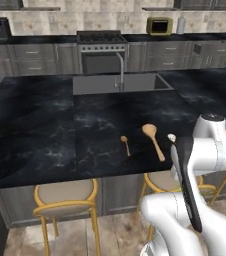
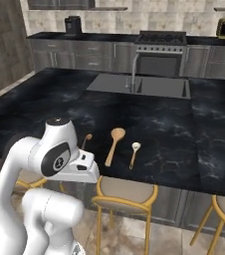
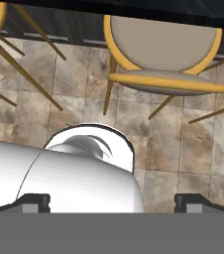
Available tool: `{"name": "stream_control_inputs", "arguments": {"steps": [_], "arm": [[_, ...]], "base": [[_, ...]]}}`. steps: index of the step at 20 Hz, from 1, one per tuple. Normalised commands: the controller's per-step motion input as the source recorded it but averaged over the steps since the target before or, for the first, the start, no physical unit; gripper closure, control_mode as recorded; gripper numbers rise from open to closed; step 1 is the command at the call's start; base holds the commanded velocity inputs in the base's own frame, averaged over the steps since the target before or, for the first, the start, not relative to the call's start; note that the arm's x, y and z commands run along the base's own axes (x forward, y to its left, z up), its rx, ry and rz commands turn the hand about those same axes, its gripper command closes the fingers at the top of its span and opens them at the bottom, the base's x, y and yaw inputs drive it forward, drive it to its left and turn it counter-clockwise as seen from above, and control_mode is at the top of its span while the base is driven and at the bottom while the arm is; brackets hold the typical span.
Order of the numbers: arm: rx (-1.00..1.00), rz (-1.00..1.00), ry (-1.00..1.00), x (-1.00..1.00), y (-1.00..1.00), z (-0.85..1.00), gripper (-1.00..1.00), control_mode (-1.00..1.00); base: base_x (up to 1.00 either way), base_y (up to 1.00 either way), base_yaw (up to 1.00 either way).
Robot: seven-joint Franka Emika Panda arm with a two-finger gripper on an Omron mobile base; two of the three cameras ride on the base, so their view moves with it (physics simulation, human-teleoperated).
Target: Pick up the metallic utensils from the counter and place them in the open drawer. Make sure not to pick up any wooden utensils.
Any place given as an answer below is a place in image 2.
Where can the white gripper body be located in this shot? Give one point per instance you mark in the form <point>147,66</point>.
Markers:
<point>84,175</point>

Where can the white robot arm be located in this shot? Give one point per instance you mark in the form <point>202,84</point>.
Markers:
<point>8,199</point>

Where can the small brown wooden spoon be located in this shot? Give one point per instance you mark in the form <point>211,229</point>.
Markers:
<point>88,136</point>

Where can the large wooden spoon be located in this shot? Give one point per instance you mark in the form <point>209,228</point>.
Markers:
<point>117,134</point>

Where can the grey island cupboard run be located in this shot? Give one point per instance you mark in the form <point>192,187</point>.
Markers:
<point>174,205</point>

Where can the grey tap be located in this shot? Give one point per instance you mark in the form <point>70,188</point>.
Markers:
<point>133,71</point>

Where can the grey sink basin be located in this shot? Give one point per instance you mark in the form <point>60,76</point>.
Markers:
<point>157,86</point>

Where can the grey base cupboard run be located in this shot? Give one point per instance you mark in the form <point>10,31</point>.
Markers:
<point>214,61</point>
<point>84,54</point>

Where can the steel stove with oven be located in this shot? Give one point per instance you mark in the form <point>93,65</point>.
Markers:
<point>160,53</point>

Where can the black coffee machine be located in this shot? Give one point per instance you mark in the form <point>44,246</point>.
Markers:
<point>73,26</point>

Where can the dark wall cupboard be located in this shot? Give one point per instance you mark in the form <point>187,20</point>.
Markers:
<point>61,4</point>

